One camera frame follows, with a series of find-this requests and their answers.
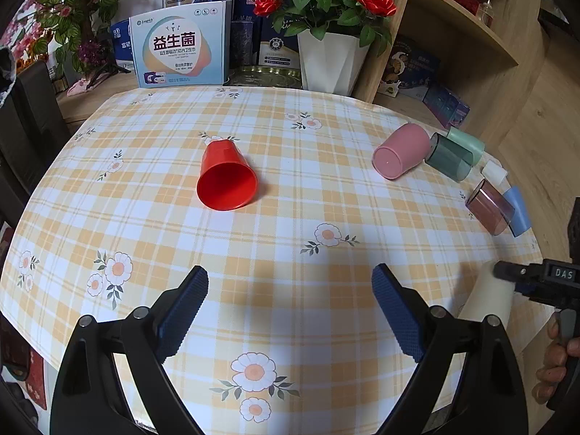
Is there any black chair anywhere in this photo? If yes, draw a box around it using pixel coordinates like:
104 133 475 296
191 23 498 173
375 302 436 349
1 61 71 227

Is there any pink plastic cup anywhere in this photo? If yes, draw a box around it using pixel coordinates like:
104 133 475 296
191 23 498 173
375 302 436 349
372 123 431 181

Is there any person's right hand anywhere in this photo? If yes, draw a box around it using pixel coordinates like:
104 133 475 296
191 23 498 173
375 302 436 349
532 314 580 405

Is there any beige plastic cup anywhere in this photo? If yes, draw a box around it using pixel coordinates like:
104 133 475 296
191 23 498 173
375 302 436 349
458 261 515 327

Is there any blue white box far left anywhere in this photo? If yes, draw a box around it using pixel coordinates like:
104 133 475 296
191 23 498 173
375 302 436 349
110 19 135 72

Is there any golden round metal tray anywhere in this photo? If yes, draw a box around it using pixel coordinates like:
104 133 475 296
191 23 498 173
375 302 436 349
225 66 302 90

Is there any mint green plastic cup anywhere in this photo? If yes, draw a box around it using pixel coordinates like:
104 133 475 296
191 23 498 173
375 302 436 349
447 127 485 166

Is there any blue plastic cup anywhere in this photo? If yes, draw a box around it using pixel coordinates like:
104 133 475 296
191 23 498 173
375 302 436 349
503 186 532 238

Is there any small white plastic cup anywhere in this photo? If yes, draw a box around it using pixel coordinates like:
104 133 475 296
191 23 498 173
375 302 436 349
481 160 507 187

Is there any transparent brown plastic cup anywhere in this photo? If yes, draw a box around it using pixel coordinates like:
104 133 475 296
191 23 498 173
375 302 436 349
466 179 515 236

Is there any light blue probiotic box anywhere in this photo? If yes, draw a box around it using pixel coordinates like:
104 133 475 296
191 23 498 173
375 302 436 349
129 0 231 88

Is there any white geometric flower vase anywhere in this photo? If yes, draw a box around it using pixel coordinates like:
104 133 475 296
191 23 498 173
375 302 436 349
298 30 369 96

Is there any small glass bottle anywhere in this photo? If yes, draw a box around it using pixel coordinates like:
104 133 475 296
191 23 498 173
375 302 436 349
476 0 494 28

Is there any red plastic cup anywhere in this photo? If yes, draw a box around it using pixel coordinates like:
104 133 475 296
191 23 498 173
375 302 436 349
196 140 258 211

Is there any pink artificial flower plant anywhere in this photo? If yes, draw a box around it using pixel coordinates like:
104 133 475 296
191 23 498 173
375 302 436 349
1 0 119 79

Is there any wooden shelf cabinet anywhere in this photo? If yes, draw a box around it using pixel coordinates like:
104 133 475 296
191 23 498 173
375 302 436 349
353 0 552 150

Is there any dark blue white box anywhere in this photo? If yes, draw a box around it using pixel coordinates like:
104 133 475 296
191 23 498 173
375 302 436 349
258 26 300 70

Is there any yellow plaid floral tablecloth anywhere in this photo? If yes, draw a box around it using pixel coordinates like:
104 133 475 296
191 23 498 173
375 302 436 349
1 87 541 434

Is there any purple product box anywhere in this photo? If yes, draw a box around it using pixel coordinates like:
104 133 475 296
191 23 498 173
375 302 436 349
423 84 470 129

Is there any transparent teal plastic cup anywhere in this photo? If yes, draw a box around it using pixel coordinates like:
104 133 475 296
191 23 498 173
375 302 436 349
425 133 473 183

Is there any black white biscuit box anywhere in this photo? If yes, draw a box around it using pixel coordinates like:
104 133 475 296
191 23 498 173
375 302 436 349
377 36 428 98

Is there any dark blue product box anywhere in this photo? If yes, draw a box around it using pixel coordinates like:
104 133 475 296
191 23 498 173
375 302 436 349
398 50 440 101

